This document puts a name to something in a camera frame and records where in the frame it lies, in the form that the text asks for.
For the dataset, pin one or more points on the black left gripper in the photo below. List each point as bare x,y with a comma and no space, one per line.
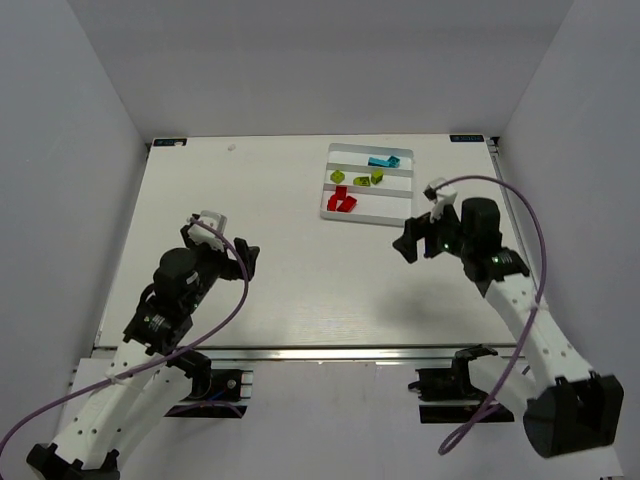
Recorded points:
232,264

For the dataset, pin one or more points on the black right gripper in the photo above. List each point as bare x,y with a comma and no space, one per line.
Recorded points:
425,238

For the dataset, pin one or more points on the green lego brick square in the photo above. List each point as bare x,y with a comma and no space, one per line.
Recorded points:
376,177

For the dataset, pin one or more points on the blue lego brick long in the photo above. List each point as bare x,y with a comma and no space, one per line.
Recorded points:
372,161

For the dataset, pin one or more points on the red lego brick small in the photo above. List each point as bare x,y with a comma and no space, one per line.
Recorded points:
341,192

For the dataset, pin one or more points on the small teal lego brick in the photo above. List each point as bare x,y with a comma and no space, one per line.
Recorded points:
393,162

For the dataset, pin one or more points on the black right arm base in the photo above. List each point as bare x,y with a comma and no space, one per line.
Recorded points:
453,382

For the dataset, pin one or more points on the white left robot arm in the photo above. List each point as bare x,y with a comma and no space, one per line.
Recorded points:
145,378

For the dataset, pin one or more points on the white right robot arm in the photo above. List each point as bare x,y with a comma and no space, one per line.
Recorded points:
565,406

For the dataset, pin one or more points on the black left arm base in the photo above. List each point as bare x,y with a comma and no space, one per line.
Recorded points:
215,393

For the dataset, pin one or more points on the white three-compartment tray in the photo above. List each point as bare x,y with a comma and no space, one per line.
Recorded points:
388,203

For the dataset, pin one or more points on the blue label right corner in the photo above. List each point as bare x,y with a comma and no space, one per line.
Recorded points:
466,138

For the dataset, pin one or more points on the blue label corner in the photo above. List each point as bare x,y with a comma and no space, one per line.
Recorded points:
169,142
466,138

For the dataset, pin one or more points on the blue label left corner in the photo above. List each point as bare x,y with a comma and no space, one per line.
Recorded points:
169,142

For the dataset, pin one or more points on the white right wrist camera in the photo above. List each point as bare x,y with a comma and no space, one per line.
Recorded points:
440,194

